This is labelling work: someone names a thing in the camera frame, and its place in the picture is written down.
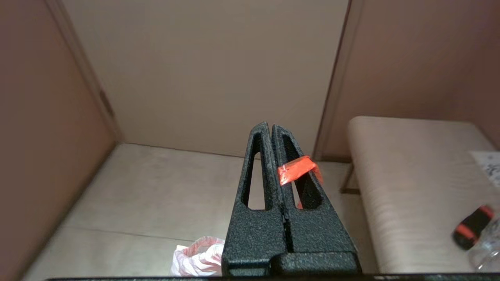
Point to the white printed paper sheet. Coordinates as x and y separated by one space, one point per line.
490 166

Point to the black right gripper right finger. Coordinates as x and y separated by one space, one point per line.
320 234

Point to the black orange marker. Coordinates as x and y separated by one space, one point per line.
470 228

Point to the clear plastic bottle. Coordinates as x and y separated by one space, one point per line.
488 253

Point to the dark metal table leg frame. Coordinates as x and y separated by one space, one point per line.
349 190

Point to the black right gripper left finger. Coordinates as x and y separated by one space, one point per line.
250 234

